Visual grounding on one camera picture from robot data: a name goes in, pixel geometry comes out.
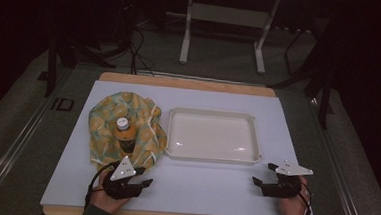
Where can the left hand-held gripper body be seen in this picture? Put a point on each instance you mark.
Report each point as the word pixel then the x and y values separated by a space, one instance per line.
pixel 122 171

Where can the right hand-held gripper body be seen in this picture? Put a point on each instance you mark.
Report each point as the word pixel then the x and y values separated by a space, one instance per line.
pixel 287 187

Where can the orange drink bottle white cap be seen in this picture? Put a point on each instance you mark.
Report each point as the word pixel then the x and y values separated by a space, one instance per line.
pixel 125 137

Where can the yellow green patterned cloth bag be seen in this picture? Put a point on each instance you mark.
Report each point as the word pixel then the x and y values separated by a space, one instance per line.
pixel 105 132

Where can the white plastic tray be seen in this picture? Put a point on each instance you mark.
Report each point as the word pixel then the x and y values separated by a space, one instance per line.
pixel 212 137

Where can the person's right hand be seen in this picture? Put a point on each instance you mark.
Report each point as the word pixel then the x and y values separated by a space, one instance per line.
pixel 294 207

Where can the person's left hand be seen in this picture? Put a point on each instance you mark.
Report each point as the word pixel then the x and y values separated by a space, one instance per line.
pixel 104 200

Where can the white table cover sheet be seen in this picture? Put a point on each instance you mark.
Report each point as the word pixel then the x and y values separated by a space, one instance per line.
pixel 207 185

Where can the black metal stand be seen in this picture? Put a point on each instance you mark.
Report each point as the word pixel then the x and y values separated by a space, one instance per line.
pixel 326 95
pixel 52 65

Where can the white metal table frame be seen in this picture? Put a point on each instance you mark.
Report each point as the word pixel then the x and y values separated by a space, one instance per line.
pixel 229 15

